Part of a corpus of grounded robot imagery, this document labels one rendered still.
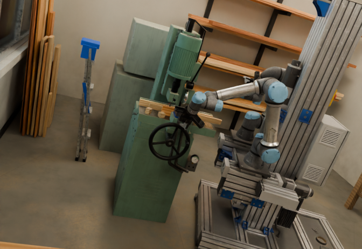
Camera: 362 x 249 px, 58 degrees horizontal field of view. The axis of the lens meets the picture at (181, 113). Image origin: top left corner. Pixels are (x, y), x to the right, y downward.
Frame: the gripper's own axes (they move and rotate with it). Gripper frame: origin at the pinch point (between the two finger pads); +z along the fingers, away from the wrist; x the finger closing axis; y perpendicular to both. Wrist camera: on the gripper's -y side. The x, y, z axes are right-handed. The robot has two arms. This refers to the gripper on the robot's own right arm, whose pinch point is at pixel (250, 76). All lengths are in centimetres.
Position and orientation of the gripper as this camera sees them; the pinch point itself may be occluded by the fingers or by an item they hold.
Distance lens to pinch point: 331.3
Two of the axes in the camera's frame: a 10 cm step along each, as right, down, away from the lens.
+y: -1.6, 9.3, 3.4
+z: -1.8, -3.7, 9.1
